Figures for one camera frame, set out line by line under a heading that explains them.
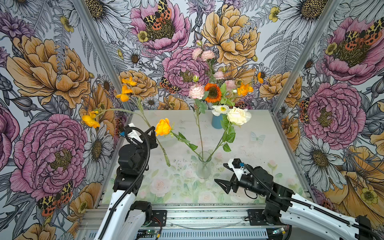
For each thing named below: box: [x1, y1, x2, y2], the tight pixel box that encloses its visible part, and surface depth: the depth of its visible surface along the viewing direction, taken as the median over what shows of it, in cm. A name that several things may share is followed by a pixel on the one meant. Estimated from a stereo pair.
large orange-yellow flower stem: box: [155, 118, 204, 162], surface depth 60 cm
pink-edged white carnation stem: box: [188, 75, 209, 161], surface depth 67 cm
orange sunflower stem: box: [204, 83, 223, 103], surface depth 76 cm
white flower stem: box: [211, 105, 230, 117], surface depth 66 cm
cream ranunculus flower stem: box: [206, 106, 252, 162], surface depth 59 cm
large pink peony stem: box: [192, 40, 216, 85], surface depth 87 cm
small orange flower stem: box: [82, 76, 171, 167], surface depth 66 cm
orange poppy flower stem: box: [237, 72, 264, 96], surface depth 83 cm
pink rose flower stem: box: [224, 80, 236, 94], surface depth 94 cm
